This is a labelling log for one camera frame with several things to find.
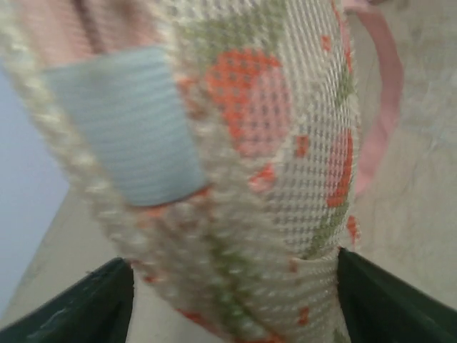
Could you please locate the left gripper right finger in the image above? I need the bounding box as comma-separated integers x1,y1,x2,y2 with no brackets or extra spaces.
337,248,456,343

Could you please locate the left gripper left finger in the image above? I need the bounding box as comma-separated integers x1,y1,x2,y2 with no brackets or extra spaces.
1,258,134,343

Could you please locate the floral mesh laundry bag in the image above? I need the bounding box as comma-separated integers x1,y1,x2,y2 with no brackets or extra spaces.
0,0,404,343

